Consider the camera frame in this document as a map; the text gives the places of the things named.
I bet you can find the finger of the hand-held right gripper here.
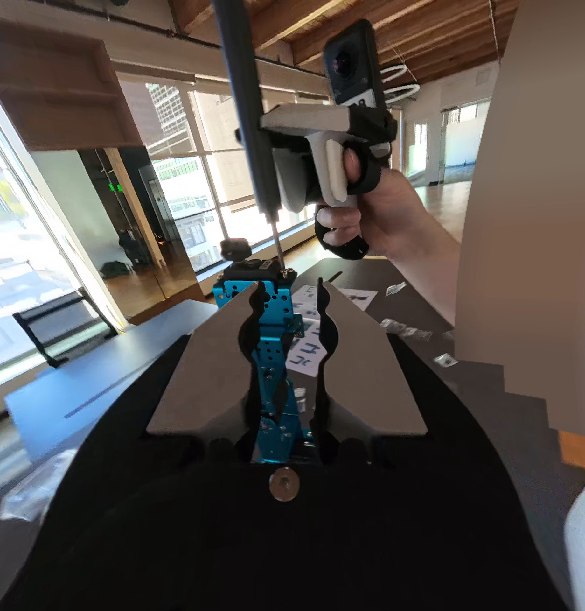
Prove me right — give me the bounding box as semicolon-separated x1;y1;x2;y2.
272;142;323;212
259;104;352;137

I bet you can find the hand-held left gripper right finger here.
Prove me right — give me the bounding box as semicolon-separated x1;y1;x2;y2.
311;277;428;464

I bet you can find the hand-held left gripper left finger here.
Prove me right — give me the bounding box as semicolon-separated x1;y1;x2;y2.
146;281;269;461

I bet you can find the black electric screwdriver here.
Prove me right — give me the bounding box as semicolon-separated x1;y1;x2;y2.
210;0;289;277

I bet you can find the blue toy robot arm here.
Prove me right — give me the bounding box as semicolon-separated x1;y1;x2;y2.
212;237;317;464

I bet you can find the person's right forearm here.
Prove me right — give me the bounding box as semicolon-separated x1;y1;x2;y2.
387;234;465;331

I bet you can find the dark grey desk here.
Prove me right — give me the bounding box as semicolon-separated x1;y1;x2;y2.
0;258;585;611

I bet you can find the light grey desk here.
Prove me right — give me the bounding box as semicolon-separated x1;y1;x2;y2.
5;300;220;432

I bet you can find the person's right hand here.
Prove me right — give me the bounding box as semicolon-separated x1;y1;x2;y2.
316;147;447;261

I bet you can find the instruction manual with blue pictures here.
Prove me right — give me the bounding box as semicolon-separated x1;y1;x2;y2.
285;285;379;378

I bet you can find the black bag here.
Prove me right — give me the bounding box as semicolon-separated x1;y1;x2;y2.
118;229;152;266

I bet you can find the black mesh chair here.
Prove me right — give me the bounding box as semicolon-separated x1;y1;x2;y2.
13;288;120;369

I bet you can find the blurry clear plastic bag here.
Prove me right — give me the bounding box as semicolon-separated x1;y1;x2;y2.
0;449;78;522

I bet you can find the person's white shirt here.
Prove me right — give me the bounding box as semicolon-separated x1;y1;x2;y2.
562;470;585;611

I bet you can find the white ring ceiling lamp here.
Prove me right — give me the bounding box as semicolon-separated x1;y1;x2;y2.
379;64;423;103

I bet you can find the window wall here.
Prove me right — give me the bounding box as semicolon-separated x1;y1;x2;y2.
0;79;332;388

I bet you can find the wooden wall cabinet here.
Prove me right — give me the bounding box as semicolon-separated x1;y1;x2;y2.
0;17;145;152

